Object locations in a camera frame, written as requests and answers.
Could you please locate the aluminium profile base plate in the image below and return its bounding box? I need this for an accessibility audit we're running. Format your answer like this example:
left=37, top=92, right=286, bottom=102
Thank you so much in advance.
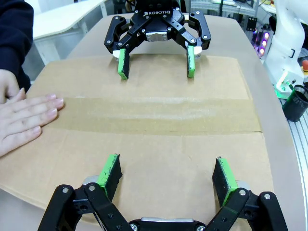
left=279, top=96, right=308, bottom=231

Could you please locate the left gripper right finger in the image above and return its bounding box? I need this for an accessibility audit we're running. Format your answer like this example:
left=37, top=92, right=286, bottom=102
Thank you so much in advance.
left=204, top=156, right=289, bottom=231

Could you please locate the translucent packing tape strip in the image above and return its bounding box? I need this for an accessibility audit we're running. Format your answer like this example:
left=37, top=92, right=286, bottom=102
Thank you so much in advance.
left=56, top=96, right=263, bottom=134

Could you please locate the device with pink lights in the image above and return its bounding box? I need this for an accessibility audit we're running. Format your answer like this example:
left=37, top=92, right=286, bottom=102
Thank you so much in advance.
left=251, top=27, right=271, bottom=59

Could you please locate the white side table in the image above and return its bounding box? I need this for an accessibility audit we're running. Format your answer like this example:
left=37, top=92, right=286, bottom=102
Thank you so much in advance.
left=32, top=0, right=108, bottom=66

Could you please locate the person left hand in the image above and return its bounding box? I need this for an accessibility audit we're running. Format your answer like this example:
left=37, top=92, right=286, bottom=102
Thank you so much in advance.
left=0, top=68, right=26, bottom=104

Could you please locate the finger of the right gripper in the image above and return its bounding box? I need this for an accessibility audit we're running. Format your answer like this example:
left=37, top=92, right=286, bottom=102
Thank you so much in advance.
left=161, top=11, right=212, bottom=79
left=103, top=15, right=153, bottom=80

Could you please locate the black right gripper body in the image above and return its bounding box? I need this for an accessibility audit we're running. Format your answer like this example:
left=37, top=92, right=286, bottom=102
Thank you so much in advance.
left=129, top=0, right=186, bottom=43

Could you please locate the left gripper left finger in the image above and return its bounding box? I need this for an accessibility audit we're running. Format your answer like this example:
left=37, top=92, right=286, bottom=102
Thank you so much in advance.
left=37, top=153, right=131, bottom=231

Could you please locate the black pen cup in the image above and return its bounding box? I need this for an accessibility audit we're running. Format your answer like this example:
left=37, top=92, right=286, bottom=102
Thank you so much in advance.
left=282, top=84, right=308, bottom=123

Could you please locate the brown cardboard box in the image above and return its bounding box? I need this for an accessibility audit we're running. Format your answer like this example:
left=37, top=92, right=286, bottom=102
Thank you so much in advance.
left=0, top=54, right=275, bottom=226

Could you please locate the left forearm dark sleeve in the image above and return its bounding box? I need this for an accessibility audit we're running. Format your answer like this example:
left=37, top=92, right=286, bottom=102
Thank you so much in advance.
left=0, top=0, right=34, bottom=92

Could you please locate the person right hand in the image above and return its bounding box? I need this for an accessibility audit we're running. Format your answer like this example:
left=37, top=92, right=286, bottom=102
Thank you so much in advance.
left=0, top=93, right=65, bottom=158

